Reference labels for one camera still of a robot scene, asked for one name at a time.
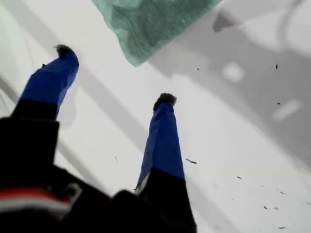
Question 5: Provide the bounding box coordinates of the pale green T-shirt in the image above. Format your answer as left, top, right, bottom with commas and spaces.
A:
91, 0, 223, 67

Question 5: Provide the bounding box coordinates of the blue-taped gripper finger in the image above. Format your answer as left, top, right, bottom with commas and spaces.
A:
11, 44, 80, 122
135, 92, 197, 233

